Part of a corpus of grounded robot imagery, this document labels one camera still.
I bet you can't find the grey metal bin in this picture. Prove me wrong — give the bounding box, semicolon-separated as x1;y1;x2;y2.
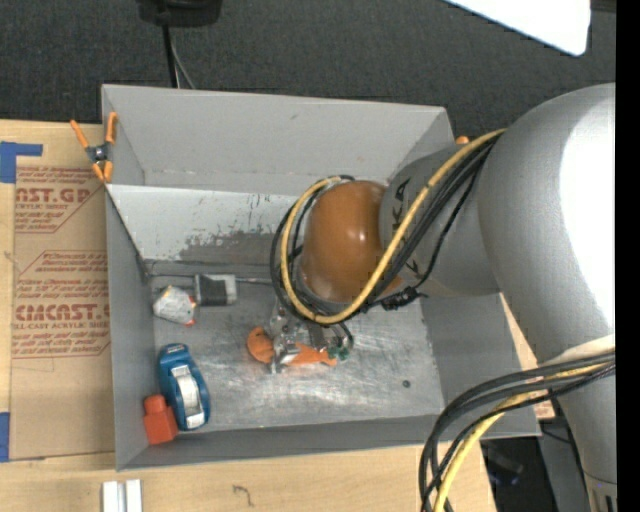
101;83;542;472

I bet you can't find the brown cardboard board, red print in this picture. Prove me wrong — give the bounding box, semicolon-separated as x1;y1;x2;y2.
0;118;119;462

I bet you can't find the white crumpled packet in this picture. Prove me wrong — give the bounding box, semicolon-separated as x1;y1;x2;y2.
151;285;199;328

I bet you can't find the blue and white tape dispenser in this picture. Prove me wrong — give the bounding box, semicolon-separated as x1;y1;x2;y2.
158;342;212;432

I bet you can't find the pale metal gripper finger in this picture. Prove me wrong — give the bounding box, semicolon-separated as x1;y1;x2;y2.
269;341;303;375
269;319;293;347

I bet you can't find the orange soft toy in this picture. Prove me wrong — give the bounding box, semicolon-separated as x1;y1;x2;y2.
246;326;338;368

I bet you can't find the red plastic block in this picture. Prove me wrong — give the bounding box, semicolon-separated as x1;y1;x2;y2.
143;393;180;446

